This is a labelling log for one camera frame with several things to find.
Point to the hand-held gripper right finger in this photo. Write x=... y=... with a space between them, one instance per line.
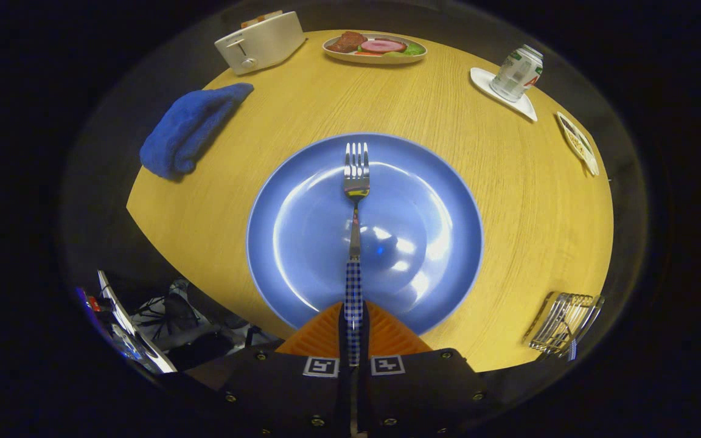
x=423 y=389

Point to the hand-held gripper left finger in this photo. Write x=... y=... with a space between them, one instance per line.
x=277 y=389

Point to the blue round plate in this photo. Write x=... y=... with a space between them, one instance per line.
x=435 y=231

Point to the white flat panel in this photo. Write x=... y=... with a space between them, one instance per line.
x=128 y=328

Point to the blue towel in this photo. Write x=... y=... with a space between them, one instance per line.
x=183 y=125

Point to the small white snack dish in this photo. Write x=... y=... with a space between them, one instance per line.
x=578 y=143

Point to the white coaster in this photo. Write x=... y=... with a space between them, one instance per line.
x=481 y=79

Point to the white drink bottle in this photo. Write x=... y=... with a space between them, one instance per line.
x=516 y=74

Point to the white oval food plate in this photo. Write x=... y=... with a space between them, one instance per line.
x=344 y=57

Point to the green lettuce leaf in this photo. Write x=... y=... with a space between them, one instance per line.
x=414 y=49

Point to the pink ham slice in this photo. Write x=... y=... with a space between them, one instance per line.
x=384 y=45

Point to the white toaster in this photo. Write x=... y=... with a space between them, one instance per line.
x=268 y=42

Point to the brown meat piece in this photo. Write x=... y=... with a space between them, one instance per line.
x=346 y=42

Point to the toast slice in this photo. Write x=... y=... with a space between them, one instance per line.
x=263 y=17

